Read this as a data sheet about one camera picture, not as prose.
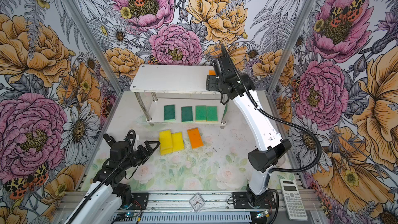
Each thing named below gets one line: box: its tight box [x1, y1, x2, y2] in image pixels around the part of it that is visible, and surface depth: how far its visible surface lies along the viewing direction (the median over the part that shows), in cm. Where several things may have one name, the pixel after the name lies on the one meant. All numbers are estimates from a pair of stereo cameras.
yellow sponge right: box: [171, 131, 185, 152], surface depth 95 cm
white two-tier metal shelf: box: [129, 64, 227, 128], surface depth 96 cm
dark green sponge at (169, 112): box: [163, 104, 176, 122], surface depth 101 cm
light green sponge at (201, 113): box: [195, 105, 208, 122], surface depth 100 cm
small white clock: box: [189, 192, 206, 213], surface depth 74 cm
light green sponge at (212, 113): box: [206, 105, 219, 122], surface depth 99 cm
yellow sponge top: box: [159, 129, 174, 150], surface depth 95 cm
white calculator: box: [279, 178, 309, 221], surface depth 75 cm
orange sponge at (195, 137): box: [187, 127, 204, 149], surface depth 96 cm
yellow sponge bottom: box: [160, 147, 174, 156], surface depth 91 cm
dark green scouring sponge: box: [181, 106, 194, 123], surface depth 99 cm
